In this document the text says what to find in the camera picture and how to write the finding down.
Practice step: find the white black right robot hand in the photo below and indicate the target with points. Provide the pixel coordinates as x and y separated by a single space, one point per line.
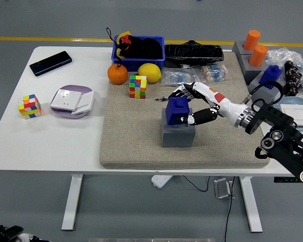
222 100

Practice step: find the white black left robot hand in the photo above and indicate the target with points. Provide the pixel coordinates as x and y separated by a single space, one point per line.
5 234

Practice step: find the blue square seal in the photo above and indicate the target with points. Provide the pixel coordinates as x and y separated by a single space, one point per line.
270 75
175 112

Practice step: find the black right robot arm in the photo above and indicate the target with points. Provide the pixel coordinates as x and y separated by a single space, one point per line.
275 116

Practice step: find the grey seal holder block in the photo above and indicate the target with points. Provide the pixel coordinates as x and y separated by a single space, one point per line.
251 73
176 137
237 49
267 95

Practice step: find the orange cylinder seal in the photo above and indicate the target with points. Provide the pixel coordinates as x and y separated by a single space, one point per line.
251 40
258 56

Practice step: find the clear bag of resistors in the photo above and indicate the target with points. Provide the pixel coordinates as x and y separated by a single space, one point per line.
214 71
176 76

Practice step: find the white usb plug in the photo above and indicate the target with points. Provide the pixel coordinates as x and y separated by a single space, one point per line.
185 66

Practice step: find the black wrapped keyboard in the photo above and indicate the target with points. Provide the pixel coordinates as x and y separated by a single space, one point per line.
192 54

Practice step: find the silver black pen tool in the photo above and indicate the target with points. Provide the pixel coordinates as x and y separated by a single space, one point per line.
160 99

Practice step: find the black stand base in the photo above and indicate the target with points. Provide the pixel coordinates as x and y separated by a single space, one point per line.
192 42

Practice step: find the light blue plate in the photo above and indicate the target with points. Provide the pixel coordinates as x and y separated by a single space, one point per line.
293 100

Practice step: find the dark brown knobs cluster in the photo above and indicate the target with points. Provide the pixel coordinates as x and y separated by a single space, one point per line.
293 78

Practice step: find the white table leg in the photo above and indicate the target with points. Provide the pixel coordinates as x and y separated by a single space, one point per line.
251 204
72 201

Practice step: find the crumpled clear plastic bag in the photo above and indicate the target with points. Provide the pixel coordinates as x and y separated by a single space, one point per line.
280 54

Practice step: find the yellow lemon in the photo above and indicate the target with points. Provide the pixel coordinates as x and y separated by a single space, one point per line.
149 73

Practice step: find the colourful puzzle cube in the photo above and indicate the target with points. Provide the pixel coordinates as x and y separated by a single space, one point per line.
29 107
138 87

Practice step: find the blue plastic bin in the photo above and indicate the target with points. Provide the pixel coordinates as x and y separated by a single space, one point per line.
133 65

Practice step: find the grey-brown fabric mat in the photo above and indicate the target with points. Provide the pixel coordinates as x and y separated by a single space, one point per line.
131 131

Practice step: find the black table control panel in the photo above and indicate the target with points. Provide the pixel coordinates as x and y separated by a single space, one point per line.
284 180

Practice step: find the white power strip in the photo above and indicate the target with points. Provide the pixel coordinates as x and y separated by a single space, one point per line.
161 181

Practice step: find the orange fruit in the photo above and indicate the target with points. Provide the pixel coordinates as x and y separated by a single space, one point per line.
117 74

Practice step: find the yellow red toy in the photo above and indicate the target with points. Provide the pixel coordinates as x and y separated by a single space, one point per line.
121 35

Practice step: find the purple plate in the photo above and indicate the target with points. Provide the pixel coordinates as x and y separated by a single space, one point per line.
74 87

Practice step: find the black smartphone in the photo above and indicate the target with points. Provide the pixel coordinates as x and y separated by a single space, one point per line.
50 63

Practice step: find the white wall switch panel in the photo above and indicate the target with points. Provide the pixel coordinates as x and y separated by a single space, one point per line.
85 100
296 113

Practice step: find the silver metal bracket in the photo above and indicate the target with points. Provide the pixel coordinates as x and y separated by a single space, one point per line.
222 189

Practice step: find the white wall socket panel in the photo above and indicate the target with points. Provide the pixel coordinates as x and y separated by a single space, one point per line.
65 99

